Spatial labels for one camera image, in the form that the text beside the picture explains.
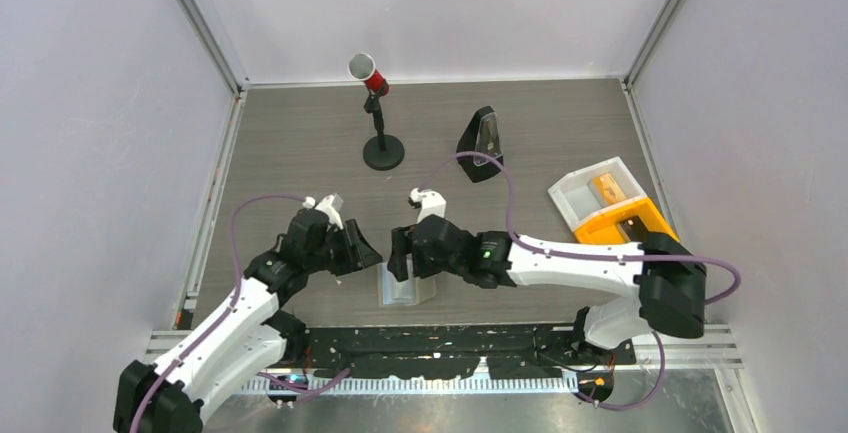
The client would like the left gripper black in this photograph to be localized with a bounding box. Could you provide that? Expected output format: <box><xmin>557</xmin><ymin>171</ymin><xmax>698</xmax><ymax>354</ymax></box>
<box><xmin>305</xmin><ymin>219</ymin><xmax>381</xmax><ymax>276</ymax></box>

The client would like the grey card holder wallet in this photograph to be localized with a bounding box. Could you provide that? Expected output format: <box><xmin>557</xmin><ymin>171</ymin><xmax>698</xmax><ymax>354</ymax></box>
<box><xmin>378</xmin><ymin>257</ymin><xmax>437</xmax><ymax>307</ymax></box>

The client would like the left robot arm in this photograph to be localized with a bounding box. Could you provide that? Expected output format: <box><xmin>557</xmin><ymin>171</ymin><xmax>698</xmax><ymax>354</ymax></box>
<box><xmin>113</xmin><ymin>207</ymin><xmax>383</xmax><ymax>432</ymax></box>

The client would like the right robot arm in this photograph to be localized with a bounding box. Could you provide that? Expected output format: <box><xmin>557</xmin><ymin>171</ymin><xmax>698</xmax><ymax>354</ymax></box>
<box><xmin>388</xmin><ymin>215</ymin><xmax>706</xmax><ymax>364</ymax></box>

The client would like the orange card in white bin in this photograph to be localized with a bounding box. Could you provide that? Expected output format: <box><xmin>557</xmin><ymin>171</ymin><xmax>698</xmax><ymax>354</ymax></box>
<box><xmin>589</xmin><ymin>173</ymin><xmax>628</xmax><ymax>207</ymax></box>

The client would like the black card in yellow bin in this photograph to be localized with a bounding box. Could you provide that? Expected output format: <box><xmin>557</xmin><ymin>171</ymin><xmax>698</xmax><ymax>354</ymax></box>
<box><xmin>617</xmin><ymin>216</ymin><xmax>651</xmax><ymax>242</ymax></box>

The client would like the red microphone on stand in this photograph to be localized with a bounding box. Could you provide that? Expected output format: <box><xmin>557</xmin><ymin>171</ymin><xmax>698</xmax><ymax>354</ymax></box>
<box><xmin>348</xmin><ymin>53</ymin><xmax>405</xmax><ymax>171</ymax></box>

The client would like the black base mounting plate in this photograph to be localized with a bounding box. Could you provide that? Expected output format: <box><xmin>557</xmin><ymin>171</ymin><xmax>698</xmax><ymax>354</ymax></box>
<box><xmin>247</xmin><ymin>323</ymin><xmax>637</xmax><ymax>402</ymax></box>

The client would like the black metronome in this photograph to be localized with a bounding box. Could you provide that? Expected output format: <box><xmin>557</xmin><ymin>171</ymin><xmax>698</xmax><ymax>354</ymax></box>
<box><xmin>456</xmin><ymin>106</ymin><xmax>505</xmax><ymax>183</ymax></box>

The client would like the white plastic bin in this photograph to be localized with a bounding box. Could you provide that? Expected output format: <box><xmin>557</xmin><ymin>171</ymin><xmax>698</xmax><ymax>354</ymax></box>
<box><xmin>547</xmin><ymin>156</ymin><xmax>647</xmax><ymax>230</ymax></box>

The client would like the yellow plastic bin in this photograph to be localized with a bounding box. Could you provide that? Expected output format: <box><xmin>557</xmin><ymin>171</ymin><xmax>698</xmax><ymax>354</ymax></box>
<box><xmin>574</xmin><ymin>197</ymin><xmax>679</xmax><ymax>245</ymax></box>

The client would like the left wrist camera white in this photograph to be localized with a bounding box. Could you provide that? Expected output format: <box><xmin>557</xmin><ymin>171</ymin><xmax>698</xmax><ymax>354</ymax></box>
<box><xmin>302</xmin><ymin>193</ymin><xmax>344</xmax><ymax>230</ymax></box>

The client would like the aluminium rail frame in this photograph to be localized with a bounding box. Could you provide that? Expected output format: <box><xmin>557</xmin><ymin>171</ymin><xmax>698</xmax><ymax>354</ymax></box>
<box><xmin>139</xmin><ymin>323</ymin><xmax>743</xmax><ymax>398</ymax></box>

